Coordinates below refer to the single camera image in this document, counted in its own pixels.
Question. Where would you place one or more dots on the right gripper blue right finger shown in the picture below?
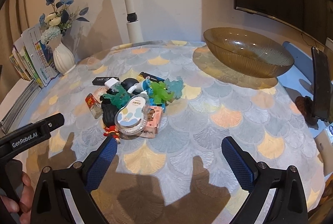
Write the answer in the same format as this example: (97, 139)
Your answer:
(289, 203)

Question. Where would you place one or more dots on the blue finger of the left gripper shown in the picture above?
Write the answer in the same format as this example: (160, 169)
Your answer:
(53, 122)

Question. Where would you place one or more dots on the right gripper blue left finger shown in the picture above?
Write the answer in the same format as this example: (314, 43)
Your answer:
(81, 178)

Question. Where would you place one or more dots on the red transparent lighter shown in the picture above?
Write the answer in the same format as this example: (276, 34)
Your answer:
(93, 106)

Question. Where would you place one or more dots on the pink oval utility knife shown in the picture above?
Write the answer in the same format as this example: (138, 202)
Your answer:
(99, 92)

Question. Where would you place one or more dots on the red-robed black-haired figurine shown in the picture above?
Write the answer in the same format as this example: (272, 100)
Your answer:
(109, 114)

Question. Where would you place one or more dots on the black USB stick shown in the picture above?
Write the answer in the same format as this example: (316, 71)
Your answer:
(100, 81)

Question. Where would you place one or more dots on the white charger cube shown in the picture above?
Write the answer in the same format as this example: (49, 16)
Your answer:
(112, 83)

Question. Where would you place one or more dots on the teal translucent toy figure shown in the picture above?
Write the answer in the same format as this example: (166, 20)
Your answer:
(116, 95)

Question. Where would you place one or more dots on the black-headed white-coat figurine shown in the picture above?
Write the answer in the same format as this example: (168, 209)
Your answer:
(133, 86)

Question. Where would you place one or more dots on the pink snack packet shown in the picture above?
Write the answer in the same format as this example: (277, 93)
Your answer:
(153, 121)

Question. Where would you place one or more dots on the green translucent toy figure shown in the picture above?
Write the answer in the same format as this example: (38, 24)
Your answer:
(158, 92)

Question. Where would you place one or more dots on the light blue translucent toy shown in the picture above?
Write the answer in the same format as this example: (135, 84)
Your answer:
(174, 87)

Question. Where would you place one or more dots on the person's left hand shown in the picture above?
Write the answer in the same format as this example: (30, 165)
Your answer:
(25, 203)

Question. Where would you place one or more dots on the white ribbed ceramic vase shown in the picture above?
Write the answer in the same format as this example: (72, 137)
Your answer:
(63, 58)

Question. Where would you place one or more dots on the stack of books and leaflets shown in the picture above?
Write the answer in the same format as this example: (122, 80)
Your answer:
(35, 57)

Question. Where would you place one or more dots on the blue and white artificial flowers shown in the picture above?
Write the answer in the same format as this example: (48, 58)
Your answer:
(60, 19)

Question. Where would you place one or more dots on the brown object beside table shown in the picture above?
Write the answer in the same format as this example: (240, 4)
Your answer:
(304, 105)

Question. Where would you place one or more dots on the patterned fan-motif tablecloth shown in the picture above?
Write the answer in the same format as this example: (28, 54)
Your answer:
(180, 176)

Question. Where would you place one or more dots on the white floor lamp pole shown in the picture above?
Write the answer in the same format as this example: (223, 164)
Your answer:
(133, 23)

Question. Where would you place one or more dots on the black phone on stand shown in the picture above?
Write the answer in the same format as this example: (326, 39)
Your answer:
(322, 85)

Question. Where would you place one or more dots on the amber ribbed glass bowl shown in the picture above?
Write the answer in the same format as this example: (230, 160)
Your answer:
(248, 52)

